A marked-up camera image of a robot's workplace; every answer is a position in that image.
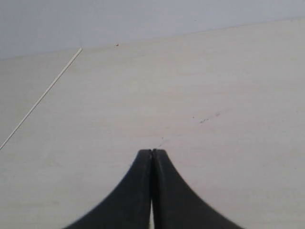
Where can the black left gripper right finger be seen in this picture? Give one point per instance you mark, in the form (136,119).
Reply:
(175,205)

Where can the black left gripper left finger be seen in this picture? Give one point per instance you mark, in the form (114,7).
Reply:
(128,206)

